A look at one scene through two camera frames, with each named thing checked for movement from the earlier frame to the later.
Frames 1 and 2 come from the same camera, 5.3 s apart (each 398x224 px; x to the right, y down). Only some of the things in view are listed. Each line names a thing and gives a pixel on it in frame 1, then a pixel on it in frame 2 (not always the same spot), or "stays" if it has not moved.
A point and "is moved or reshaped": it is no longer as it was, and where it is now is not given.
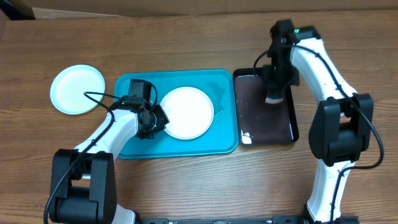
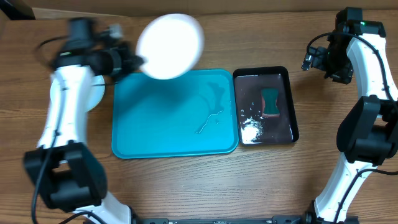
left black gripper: x=162 y=120 → x=137 y=61
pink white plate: x=189 y=112 → x=171 y=46
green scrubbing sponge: x=274 y=97 is moved or reshaped
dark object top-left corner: x=17 y=10 stays
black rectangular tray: x=258 y=121 stays
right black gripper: x=277 y=86 → x=339 y=74
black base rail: x=290 y=219 stays
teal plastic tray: x=222 y=137 stays
